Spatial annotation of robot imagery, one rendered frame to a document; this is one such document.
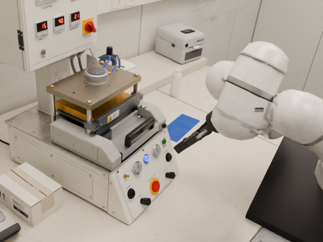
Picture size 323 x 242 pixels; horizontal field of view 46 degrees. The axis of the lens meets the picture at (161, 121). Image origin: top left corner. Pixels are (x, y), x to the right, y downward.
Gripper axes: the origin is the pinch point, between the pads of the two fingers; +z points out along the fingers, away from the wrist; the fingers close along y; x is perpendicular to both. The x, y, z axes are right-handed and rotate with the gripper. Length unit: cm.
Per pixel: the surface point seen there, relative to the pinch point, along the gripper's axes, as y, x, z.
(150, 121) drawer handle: 7.8, -13.6, -2.5
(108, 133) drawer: 17.5, -19.2, 6.2
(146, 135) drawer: 9.5, -10.8, 1.0
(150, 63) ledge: -75, -43, 44
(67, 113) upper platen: 22.6, -32.7, 9.8
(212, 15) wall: -163, -50, 38
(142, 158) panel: 14.0, -5.7, 5.3
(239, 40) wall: -218, -26, 60
